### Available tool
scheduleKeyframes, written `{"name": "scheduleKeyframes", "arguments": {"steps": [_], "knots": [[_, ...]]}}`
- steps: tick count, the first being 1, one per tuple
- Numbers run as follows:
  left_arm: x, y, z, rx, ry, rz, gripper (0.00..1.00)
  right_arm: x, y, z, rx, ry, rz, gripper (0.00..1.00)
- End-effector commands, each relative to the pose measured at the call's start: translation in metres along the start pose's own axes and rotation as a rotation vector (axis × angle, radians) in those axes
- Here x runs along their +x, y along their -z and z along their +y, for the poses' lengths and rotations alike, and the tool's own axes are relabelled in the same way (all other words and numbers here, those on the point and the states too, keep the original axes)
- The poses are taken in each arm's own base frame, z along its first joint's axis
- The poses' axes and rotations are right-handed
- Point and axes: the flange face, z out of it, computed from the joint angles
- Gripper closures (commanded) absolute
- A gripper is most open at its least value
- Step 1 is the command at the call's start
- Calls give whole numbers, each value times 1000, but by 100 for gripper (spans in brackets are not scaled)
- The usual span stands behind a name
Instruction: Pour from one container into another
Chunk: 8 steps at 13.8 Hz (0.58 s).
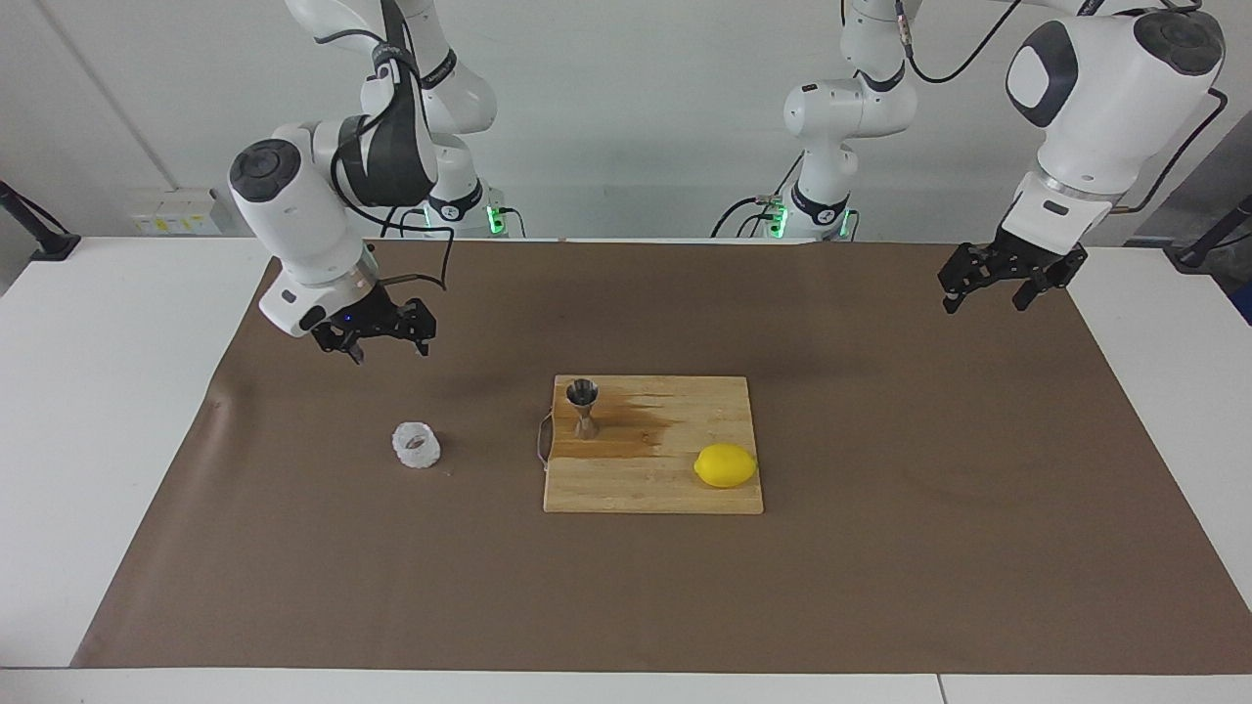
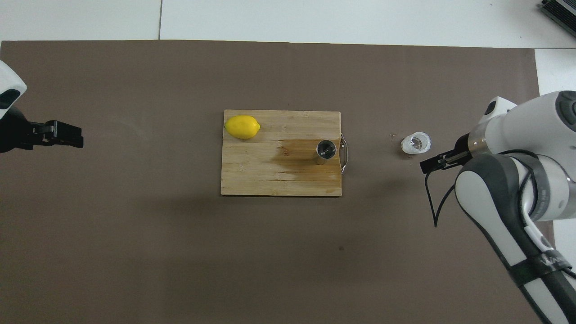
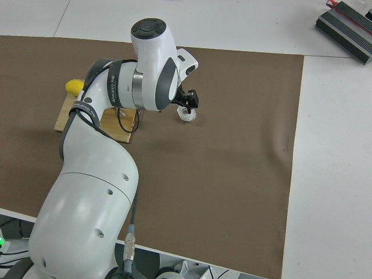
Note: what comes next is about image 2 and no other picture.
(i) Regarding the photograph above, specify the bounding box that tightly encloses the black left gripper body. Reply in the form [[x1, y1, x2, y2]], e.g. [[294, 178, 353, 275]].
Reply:
[[0, 105, 33, 154]]

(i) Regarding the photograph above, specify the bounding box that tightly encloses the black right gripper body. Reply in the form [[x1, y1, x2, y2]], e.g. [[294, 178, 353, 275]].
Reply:
[[452, 133, 473, 159]]

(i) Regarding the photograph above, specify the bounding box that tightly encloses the small clear textured glass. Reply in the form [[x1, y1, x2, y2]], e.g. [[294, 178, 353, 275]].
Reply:
[[401, 131, 432, 156]]

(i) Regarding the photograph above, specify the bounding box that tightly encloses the steel double jigger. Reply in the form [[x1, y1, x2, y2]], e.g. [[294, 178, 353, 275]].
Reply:
[[314, 139, 338, 166]]

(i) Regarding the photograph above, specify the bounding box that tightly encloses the brown paper table mat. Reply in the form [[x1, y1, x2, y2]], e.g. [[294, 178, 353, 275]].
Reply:
[[0, 40, 565, 324]]

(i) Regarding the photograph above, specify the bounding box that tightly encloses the grey metal device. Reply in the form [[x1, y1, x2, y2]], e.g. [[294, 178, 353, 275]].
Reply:
[[539, 0, 576, 33]]

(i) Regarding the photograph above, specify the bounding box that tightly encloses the yellow lemon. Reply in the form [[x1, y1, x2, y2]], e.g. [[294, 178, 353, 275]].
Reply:
[[225, 115, 261, 140]]

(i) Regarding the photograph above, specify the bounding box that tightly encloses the wooden cutting board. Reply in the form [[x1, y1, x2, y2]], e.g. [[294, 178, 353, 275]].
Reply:
[[220, 110, 349, 197]]

